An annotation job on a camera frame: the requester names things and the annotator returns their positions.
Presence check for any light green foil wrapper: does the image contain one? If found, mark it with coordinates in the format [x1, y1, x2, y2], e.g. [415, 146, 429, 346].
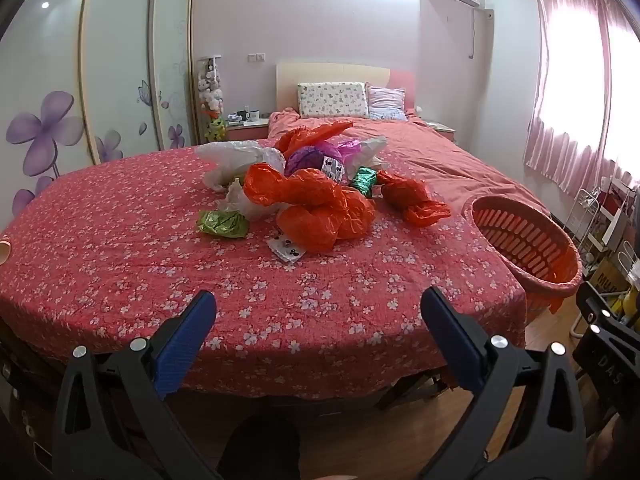
[196, 209, 250, 239]

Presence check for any dark green foil wrapper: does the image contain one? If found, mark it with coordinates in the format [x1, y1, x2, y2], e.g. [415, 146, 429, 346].
[348, 166, 380, 199]

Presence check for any clear white plastic bag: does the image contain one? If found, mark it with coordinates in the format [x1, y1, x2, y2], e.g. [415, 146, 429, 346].
[350, 136, 389, 172]

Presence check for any purple foil bag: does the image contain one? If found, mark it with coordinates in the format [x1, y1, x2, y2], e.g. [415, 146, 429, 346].
[285, 139, 362, 181]

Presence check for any small orange plastic bag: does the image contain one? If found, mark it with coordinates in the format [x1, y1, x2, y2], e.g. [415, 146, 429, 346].
[376, 170, 452, 227]

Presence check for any white shelf cart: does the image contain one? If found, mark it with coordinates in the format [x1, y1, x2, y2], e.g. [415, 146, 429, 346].
[582, 172, 635, 261]

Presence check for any pink plastic laundry basket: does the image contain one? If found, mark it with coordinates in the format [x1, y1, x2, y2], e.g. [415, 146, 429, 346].
[465, 195, 584, 323]

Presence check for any dark wooden table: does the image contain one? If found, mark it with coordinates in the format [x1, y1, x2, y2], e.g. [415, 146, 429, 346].
[0, 310, 451, 480]

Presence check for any pink curtain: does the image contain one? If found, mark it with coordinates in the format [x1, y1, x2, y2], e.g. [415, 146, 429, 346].
[523, 0, 640, 197]

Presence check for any cream plastic bag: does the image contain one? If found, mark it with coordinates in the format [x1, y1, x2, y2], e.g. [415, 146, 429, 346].
[215, 177, 292, 222]

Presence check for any bed with pink duvet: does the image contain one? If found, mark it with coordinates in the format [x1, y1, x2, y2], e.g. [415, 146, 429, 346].
[267, 107, 552, 221]

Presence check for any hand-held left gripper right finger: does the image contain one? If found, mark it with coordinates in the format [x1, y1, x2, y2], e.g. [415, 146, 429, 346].
[417, 287, 588, 480]

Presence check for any long orange plastic bag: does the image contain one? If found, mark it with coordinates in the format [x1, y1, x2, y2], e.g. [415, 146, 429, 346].
[275, 120, 354, 162]

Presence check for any white floral pillow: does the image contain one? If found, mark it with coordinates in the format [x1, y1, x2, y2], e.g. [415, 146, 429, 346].
[297, 82, 370, 120]

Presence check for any pink and white nightstand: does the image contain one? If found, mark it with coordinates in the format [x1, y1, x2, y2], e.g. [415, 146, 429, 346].
[425, 120, 457, 147]
[222, 117, 271, 143]

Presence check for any brown cardboard box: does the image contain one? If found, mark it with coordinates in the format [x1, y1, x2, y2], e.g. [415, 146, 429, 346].
[587, 255, 632, 295]

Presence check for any pink striped pillow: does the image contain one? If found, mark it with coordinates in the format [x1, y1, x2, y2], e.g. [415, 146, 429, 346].
[366, 86, 409, 121]

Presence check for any clear tube of plush toys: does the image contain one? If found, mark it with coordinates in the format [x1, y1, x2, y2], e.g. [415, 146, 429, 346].
[196, 56, 227, 146]

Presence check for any white dotted paper packet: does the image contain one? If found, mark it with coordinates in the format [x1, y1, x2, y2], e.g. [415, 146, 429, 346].
[266, 232, 306, 265]

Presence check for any cream and pink headboard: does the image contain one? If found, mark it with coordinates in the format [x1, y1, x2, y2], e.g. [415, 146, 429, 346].
[276, 62, 416, 112]

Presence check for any wardrobe with purple flower doors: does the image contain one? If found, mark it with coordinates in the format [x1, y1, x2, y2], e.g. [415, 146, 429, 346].
[0, 0, 197, 202]

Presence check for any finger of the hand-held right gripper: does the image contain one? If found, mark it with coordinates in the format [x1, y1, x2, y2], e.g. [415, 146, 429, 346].
[575, 282, 640, 336]

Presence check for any black and white label packet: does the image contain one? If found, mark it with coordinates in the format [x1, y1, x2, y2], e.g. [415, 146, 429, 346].
[322, 156, 347, 182]

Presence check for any bubble wrap sheet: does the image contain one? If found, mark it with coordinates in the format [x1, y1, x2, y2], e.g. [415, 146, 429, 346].
[194, 141, 287, 192]

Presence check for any large orange plastic bag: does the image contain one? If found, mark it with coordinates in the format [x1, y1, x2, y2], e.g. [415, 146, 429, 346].
[243, 162, 377, 254]

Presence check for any white wire cart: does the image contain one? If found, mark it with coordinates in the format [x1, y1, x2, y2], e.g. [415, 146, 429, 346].
[565, 187, 602, 261]

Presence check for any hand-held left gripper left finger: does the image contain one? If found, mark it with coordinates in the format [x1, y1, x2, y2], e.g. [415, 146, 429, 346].
[51, 289, 226, 480]

